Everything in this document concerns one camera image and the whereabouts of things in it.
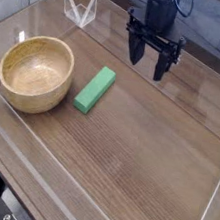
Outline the green rectangular block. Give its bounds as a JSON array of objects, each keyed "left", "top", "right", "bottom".
[{"left": 73, "top": 67, "right": 116, "bottom": 114}]

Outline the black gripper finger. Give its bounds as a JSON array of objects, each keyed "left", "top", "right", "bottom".
[
  {"left": 153, "top": 52, "right": 169, "bottom": 81},
  {"left": 128, "top": 31, "right": 146, "bottom": 65}
]

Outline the wooden bowl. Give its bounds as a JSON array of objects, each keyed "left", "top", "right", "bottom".
[{"left": 0, "top": 36, "right": 75, "bottom": 114}]

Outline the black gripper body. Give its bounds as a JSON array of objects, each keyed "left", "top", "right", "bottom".
[{"left": 126, "top": 6, "right": 187, "bottom": 71}]

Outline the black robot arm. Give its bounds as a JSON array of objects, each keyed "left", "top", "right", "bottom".
[{"left": 126, "top": 0, "right": 193, "bottom": 82}]

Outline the clear acrylic front wall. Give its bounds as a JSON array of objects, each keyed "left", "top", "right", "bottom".
[{"left": 0, "top": 95, "right": 112, "bottom": 220}]

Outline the clear acrylic corner bracket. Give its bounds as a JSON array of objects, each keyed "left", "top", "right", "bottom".
[{"left": 63, "top": 0, "right": 98, "bottom": 28}]

